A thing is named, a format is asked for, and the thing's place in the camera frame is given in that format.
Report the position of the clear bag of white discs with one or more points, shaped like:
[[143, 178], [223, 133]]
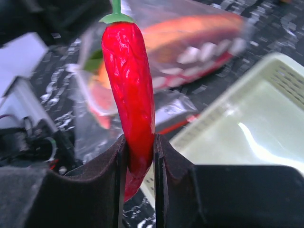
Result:
[[95, 86]]

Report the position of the green toy leaf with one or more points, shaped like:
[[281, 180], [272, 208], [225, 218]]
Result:
[[94, 61]]

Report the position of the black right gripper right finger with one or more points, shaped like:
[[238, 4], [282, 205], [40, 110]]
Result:
[[224, 196]]

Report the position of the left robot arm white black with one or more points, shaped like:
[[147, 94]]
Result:
[[38, 39]]

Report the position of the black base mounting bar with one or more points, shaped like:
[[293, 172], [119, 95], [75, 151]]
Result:
[[28, 145]]

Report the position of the pale green perforated basket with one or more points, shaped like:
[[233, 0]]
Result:
[[258, 120]]

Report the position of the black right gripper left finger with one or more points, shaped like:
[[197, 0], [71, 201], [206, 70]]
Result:
[[90, 196]]

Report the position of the dark red toy sweet potato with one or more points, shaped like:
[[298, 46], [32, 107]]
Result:
[[186, 59]]

